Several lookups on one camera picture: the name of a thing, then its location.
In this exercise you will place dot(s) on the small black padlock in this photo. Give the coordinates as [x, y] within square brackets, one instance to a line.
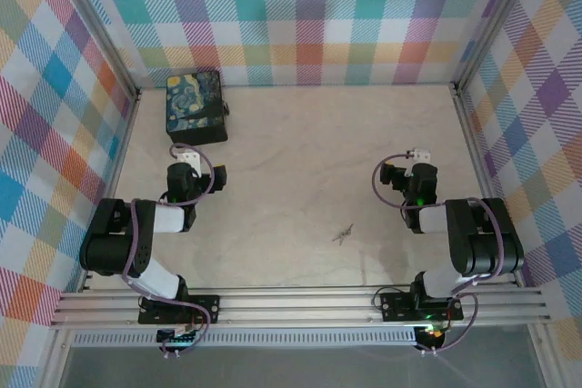
[226, 108]

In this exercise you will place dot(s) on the small dried twig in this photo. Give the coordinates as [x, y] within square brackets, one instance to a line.
[342, 234]

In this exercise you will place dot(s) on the black box starry night lid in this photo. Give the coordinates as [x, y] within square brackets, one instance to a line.
[191, 102]

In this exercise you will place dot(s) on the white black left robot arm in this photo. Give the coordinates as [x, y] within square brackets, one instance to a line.
[109, 247]

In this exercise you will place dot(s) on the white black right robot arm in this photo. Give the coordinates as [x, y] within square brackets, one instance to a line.
[482, 242]

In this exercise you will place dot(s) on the left controller board green light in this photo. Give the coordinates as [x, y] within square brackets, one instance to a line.
[179, 337]

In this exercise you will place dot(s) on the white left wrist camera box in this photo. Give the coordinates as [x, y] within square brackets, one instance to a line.
[188, 158]

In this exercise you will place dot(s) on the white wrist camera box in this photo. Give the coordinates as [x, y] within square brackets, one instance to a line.
[419, 155]
[188, 158]

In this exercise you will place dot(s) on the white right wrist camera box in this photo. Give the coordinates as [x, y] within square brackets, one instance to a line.
[419, 155]

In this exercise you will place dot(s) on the aluminium table side rail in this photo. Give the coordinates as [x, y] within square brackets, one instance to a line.
[482, 179]
[113, 188]

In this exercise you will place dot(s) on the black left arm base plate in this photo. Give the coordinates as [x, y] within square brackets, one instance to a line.
[207, 308]

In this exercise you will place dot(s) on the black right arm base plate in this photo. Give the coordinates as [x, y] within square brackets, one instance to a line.
[395, 308]

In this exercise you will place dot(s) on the aluminium mounting rail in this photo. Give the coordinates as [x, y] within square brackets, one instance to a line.
[295, 308]

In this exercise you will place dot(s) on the aluminium frame post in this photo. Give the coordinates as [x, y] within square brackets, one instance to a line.
[91, 20]
[495, 15]

